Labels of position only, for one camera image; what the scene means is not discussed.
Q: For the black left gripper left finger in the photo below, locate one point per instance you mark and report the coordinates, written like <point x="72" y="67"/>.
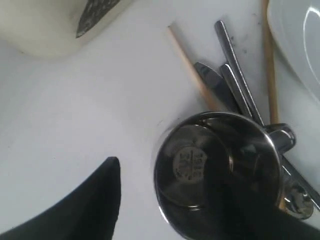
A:
<point x="90" y="212"/>

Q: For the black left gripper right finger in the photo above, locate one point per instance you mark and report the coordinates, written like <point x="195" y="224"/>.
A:
<point x="250" y="216"/>

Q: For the steel mug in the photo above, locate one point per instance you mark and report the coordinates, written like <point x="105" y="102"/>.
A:
<point x="203" y="151"/>

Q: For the wooden chopstick crossing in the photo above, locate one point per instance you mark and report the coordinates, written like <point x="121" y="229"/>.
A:
<point x="268" y="47"/>

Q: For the wooden chopstick long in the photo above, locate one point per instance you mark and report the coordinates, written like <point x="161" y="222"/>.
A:
<point x="210" y="100"/>

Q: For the steel table knife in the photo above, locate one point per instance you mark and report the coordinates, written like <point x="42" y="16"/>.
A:
<point x="219" y="88"/>

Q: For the cream bin with triangle mark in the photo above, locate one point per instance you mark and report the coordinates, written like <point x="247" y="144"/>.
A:
<point x="55" y="28"/>

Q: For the white square plate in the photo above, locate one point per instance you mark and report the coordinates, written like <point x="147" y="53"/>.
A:
<point x="295" y="27"/>

